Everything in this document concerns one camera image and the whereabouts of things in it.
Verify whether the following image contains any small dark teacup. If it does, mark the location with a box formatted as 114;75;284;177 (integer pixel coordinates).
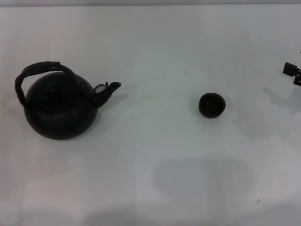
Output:
198;92;226;117

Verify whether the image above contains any black round teapot with handle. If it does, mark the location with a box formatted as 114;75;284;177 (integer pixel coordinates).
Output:
14;60;122;140

